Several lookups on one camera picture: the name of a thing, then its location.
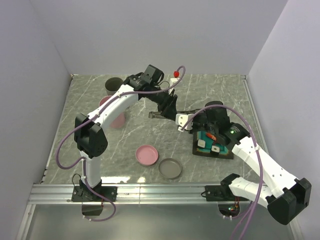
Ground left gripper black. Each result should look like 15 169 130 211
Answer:
147 85 179 122

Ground metal serving tongs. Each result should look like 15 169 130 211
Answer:
148 109 207 122

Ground sushi roll piece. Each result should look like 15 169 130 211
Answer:
210 145 220 157
197 139 206 149

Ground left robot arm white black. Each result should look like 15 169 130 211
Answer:
74 65 178 201

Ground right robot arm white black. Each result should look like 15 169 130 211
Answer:
204 101 312 225

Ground pink cylindrical container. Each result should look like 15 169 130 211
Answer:
99 95 126 129

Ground red shrimp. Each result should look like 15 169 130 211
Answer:
205 132 217 141

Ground square black teal plate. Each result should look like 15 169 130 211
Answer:
190 123 234 160

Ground pink round lid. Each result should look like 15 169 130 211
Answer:
135 145 159 166

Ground grey cylindrical container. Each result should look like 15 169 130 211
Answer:
104 77 124 96

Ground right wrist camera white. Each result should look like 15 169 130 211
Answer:
175 113 193 132

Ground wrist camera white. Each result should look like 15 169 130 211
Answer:
168 77 180 95
175 113 193 132

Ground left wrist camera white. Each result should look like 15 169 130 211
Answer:
168 77 180 95

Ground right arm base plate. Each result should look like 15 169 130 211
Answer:
200 185 248 202

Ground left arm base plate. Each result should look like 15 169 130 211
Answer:
71 185 118 203

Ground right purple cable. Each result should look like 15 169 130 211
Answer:
181 104 264 240

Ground aluminium front rail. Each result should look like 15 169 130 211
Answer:
26 183 253 206

